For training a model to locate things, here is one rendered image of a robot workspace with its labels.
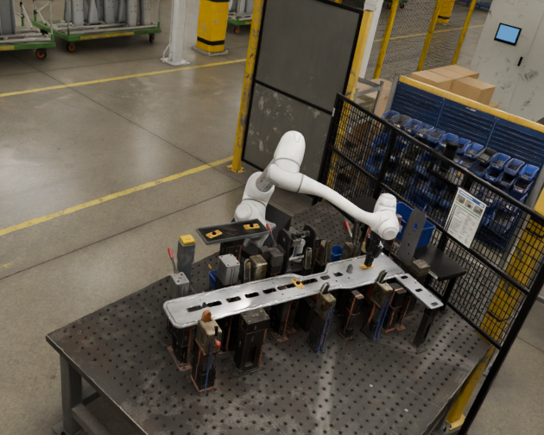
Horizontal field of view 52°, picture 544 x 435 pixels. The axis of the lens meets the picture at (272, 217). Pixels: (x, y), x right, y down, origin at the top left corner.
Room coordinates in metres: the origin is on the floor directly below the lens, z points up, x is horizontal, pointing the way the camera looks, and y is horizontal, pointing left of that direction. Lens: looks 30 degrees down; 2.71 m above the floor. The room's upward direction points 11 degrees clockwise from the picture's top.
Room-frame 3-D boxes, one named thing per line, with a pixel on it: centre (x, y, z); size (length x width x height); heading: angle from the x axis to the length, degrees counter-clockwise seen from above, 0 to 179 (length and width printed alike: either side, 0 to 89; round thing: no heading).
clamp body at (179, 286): (2.11, 0.38, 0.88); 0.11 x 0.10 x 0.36; 35
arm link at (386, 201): (2.57, -0.57, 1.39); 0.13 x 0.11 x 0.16; 2
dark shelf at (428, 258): (3.00, -0.81, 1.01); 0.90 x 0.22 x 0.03; 35
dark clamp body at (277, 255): (2.45, -0.05, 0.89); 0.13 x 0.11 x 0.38; 35
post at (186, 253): (2.30, 0.40, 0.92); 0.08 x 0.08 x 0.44; 35
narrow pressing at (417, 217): (2.73, -0.80, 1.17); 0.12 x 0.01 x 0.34; 35
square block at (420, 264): (2.63, -0.87, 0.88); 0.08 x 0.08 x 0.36; 35
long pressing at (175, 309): (2.29, -0.18, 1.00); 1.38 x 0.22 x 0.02; 125
